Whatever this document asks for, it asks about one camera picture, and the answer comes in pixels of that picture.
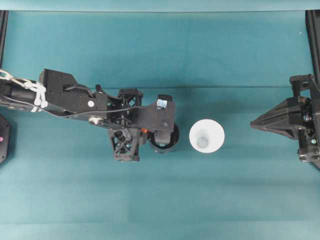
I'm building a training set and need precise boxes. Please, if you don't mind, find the black cup holder red handle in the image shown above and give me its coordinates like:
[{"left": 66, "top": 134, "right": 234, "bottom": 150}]
[{"left": 139, "top": 121, "right": 181, "bottom": 154}]

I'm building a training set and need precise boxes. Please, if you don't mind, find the white paper cup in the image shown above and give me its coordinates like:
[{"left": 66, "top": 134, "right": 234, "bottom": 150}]
[{"left": 189, "top": 118, "right": 225, "bottom": 154}]

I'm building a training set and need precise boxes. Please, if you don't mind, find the blue-green table cloth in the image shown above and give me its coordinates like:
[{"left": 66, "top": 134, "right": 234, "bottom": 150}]
[{"left": 0, "top": 9, "right": 320, "bottom": 240}]

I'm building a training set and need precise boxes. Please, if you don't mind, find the thin black camera wire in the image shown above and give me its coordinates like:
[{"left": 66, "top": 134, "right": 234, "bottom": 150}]
[{"left": 0, "top": 96, "right": 138, "bottom": 119}]

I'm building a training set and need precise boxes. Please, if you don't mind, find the black frame rail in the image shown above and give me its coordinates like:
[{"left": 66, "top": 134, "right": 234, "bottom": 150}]
[
  {"left": 0, "top": 10, "right": 10, "bottom": 74},
  {"left": 305, "top": 10, "right": 320, "bottom": 79}
]

